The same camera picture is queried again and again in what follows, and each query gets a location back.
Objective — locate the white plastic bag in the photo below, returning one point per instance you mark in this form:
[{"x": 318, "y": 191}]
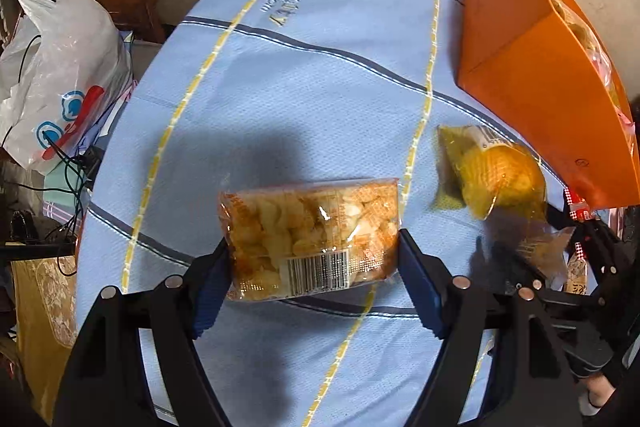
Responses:
[{"x": 60, "y": 67}]

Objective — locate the tan lace print cloth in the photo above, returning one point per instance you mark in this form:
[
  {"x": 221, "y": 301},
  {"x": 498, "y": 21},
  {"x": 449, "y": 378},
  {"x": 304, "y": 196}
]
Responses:
[{"x": 40, "y": 307}]

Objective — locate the teal folded cloth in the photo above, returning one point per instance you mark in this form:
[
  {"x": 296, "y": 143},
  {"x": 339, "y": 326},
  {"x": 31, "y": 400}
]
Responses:
[{"x": 62, "y": 192}]

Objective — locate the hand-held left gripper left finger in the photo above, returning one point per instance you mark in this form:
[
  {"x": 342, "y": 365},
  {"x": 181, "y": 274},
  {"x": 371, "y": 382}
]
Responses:
[{"x": 212, "y": 287}]

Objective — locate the blue striped tablecloth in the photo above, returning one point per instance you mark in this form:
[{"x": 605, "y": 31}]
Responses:
[{"x": 300, "y": 82}]

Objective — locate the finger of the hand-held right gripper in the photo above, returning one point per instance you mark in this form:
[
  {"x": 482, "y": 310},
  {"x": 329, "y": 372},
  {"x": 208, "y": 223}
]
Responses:
[
  {"x": 507, "y": 262},
  {"x": 610, "y": 247}
]

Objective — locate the orange cardboard box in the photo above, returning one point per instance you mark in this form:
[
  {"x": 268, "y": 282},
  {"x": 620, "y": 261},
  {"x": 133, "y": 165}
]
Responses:
[{"x": 525, "y": 72}]

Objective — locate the red checkered snack packet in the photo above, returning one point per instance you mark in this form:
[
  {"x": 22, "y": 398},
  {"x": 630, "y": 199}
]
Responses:
[{"x": 550, "y": 252}]

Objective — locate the person's right hand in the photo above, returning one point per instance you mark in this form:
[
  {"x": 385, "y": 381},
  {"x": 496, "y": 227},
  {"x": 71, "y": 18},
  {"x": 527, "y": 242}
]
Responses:
[{"x": 597, "y": 397}]

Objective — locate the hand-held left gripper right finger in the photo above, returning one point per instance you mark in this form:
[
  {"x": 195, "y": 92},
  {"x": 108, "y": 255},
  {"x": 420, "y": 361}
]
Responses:
[{"x": 417, "y": 287}]

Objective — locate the orange edged cracker packet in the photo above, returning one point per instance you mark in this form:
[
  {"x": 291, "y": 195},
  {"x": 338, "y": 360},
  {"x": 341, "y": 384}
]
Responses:
[{"x": 300, "y": 227}]

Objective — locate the yellow cake packet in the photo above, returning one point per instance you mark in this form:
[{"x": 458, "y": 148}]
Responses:
[{"x": 500, "y": 177}]

